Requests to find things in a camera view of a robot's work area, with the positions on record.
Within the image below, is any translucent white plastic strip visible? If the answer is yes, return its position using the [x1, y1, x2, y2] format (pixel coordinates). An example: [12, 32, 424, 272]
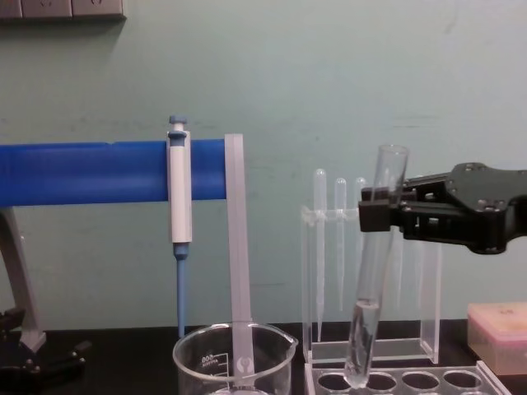
[223, 132, 255, 388]

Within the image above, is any pink plastic box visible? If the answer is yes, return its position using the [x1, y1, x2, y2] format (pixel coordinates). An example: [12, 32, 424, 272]
[466, 301, 527, 376]

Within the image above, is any clear acrylic test tube rack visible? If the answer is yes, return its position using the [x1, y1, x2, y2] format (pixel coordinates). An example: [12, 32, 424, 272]
[303, 360, 512, 395]

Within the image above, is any clear glass beaker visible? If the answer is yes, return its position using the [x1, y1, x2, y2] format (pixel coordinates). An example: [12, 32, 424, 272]
[172, 322, 300, 395]

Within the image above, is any clear plastic dropper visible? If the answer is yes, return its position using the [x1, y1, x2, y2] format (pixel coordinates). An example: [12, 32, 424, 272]
[334, 177, 347, 313]
[314, 168, 329, 343]
[353, 176, 368, 252]

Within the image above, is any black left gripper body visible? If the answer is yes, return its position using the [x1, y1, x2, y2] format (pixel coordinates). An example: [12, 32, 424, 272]
[0, 307, 42, 378]

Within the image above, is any blue horizontal rack bar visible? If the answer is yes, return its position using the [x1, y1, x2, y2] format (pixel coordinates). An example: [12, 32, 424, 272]
[0, 140, 228, 207]

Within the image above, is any white and blue pipette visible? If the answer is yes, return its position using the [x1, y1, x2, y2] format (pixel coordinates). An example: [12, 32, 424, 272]
[166, 114, 194, 339]

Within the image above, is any clear acrylic dropper stand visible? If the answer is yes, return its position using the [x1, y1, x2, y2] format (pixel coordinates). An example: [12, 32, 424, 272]
[299, 204, 444, 368]

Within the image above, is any grey wall socket panel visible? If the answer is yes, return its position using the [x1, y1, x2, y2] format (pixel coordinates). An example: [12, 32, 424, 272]
[0, 0, 128, 22]

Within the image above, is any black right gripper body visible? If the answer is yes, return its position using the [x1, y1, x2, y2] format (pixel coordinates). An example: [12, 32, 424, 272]
[447, 162, 527, 253]

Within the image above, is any clear glass test tube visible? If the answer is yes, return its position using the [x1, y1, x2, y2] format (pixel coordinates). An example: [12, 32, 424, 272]
[343, 143, 411, 390]

